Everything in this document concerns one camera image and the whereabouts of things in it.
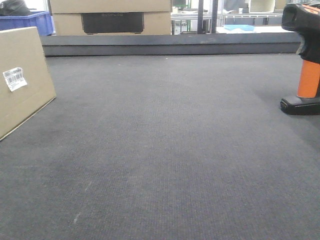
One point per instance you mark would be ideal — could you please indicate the brown cardboard package box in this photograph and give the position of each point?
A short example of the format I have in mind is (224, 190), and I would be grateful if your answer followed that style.
(22, 47)

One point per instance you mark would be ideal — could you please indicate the orange black barcode scanner gun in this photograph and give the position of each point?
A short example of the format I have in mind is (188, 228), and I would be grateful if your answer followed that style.
(304, 19)

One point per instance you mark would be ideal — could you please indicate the lower carton with black print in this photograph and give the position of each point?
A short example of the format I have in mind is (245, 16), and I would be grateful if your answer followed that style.
(155, 23)

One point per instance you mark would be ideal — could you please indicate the light blue plastic tray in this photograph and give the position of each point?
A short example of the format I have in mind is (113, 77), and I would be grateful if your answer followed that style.
(239, 27)

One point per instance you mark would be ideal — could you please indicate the beige bin on shelf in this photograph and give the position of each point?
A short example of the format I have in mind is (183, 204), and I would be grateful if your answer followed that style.
(261, 6)

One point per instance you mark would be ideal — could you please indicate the white barcode label sticker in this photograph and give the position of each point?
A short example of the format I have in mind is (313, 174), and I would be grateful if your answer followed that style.
(14, 78)

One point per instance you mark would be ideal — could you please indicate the blue plastic crate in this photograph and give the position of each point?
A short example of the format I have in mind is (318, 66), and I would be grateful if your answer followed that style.
(40, 19)

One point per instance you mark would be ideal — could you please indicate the black cap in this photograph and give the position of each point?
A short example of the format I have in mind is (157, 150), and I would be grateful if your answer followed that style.
(14, 8)

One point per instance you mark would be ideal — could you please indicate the left black vertical post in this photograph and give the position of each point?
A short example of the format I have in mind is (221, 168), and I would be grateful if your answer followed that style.
(200, 11)

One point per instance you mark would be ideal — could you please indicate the black vertical post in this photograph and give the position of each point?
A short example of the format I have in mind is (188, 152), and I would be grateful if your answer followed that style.
(200, 11)
(214, 15)

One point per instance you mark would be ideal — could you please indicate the metal workbench shelf frame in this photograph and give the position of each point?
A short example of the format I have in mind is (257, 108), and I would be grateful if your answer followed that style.
(221, 18)

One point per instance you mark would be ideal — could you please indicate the right black vertical post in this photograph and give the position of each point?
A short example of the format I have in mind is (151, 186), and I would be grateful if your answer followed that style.
(214, 15)

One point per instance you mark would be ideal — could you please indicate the grey raised table edge rail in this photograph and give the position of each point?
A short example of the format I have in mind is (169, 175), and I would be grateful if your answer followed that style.
(171, 45)

